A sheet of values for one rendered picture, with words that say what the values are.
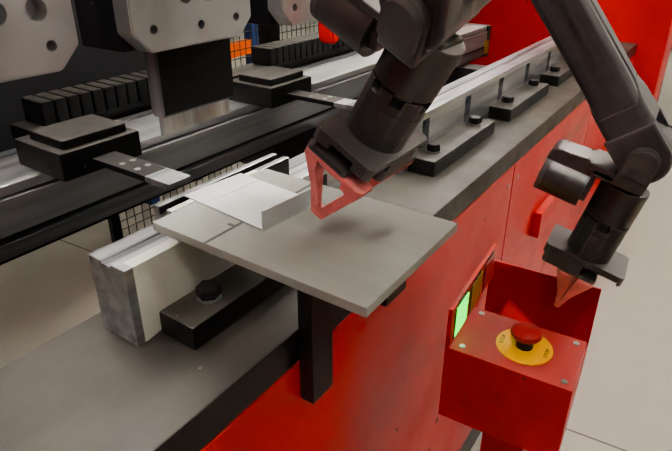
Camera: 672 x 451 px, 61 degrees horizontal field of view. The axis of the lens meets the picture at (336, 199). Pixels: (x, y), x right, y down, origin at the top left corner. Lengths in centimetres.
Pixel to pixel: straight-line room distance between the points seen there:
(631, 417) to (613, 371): 19
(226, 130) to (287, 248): 52
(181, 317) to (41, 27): 31
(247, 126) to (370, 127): 61
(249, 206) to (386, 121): 22
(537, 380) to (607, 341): 146
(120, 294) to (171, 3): 29
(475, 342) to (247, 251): 37
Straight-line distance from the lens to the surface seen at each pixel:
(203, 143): 100
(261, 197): 64
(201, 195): 66
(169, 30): 56
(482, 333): 81
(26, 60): 49
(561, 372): 78
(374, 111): 47
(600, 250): 79
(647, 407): 201
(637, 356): 219
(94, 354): 66
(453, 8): 38
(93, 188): 88
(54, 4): 50
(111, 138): 82
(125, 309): 63
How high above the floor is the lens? 127
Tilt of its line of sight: 25 degrees down
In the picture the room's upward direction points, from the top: straight up
